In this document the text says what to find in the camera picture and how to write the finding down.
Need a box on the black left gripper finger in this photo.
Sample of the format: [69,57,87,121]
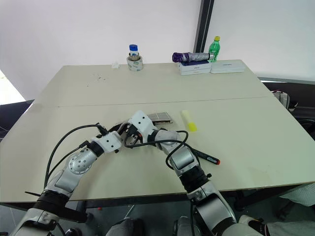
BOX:
[126,134,144,148]

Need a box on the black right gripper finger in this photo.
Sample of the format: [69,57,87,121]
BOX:
[108,123,128,134]

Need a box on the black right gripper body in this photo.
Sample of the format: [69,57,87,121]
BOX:
[123,123,141,140]

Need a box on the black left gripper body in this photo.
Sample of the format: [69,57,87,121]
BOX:
[119,132,131,149]

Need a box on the grid pattern zip pouch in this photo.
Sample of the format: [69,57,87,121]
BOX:
[115,112,174,130]

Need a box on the yellow highlighter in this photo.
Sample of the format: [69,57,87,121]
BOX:
[181,110,198,132]

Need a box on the black marker with red cap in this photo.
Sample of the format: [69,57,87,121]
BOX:
[193,147,221,165]

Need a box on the white tape roll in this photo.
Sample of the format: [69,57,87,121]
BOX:
[126,56,144,72]

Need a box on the white bottle with blue cap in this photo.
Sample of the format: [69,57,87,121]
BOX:
[128,44,139,59]

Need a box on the white box with blue lid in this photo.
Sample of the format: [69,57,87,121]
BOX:
[177,60,212,76]

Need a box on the purple folded umbrella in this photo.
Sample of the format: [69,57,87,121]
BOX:
[172,51,213,63]

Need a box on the green bottle with yellow cap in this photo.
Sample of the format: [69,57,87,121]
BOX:
[208,36,221,63]

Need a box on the flat white box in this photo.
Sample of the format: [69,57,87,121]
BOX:
[210,59,245,74]

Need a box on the white bag with red trim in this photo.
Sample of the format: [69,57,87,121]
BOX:
[271,90,290,109]

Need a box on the white mesh cloth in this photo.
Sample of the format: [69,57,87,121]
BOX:
[279,181,315,207]

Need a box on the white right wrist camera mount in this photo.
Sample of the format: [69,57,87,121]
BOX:
[127,110,158,144]

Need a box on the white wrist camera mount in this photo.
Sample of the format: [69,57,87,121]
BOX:
[91,131,123,153]
[127,110,158,144]

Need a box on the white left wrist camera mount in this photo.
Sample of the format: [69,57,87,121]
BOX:
[91,131,123,153]

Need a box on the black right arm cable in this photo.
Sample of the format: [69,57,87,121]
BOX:
[124,130,189,171]

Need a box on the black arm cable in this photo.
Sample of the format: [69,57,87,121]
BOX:
[44,124,109,189]
[124,130,189,171]

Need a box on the black table frame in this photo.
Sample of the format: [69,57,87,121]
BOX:
[0,183,308,223]

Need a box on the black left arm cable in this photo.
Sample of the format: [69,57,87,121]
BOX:
[44,124,109,189]

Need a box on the dark vertical window frame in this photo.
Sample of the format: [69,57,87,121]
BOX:
[192,0,215,54]

